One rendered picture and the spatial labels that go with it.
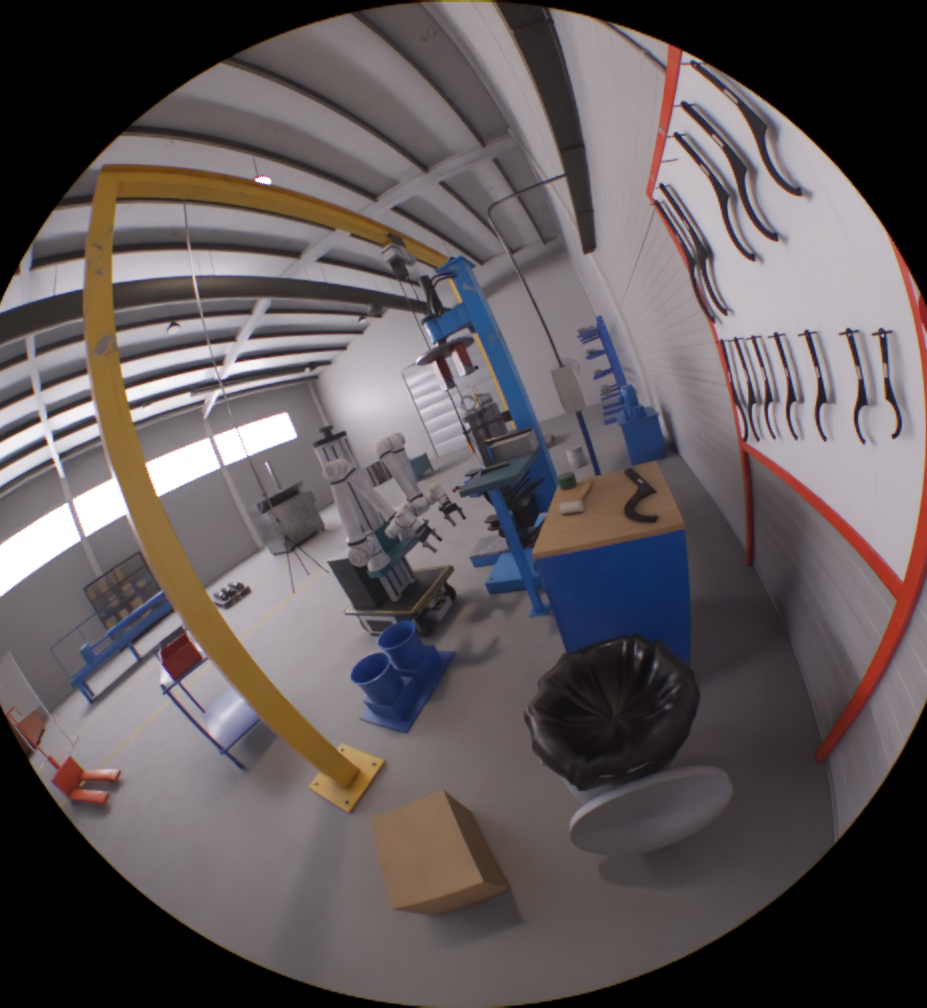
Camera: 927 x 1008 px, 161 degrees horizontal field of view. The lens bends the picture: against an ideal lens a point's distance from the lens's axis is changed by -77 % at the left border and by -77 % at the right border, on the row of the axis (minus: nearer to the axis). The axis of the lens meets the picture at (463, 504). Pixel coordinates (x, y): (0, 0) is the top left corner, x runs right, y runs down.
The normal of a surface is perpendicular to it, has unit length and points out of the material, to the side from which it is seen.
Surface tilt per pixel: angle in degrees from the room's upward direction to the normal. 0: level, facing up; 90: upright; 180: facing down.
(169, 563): 90
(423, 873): 0
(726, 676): 0
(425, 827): 0
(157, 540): 90
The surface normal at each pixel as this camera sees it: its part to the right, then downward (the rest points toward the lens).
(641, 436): -0.39, 0.40
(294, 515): 0.80, -0.18
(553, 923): -0.38, -0.89
